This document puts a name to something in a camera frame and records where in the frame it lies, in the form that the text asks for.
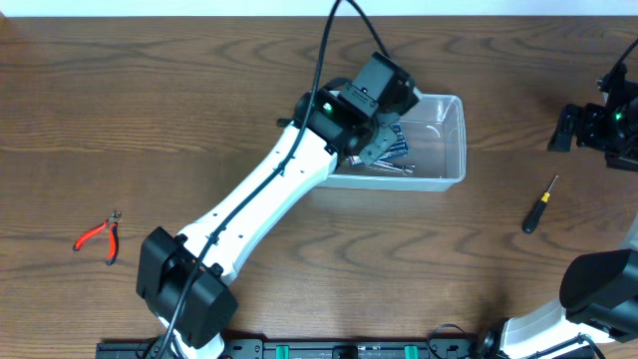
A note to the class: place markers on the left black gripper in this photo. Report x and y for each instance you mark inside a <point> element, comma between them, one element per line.
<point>377,147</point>

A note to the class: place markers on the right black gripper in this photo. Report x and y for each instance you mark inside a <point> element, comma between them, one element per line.
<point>583,126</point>

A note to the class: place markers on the blue screwdriver set case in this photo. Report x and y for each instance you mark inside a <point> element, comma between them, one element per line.
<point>399,148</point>

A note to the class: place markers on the silver double ring wrench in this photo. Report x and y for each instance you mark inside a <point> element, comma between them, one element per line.
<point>404,170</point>

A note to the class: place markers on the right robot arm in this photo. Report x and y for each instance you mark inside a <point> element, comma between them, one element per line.
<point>597,300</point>

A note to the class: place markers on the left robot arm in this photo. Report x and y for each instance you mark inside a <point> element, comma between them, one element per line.
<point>184,279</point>

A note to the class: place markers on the clear plastic container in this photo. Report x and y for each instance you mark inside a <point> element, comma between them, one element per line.
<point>436,133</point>

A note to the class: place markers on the black yellow screwdriver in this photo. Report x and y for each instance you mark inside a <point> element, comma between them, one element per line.
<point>532,220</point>

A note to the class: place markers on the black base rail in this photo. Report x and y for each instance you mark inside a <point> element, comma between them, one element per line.
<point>445,348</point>

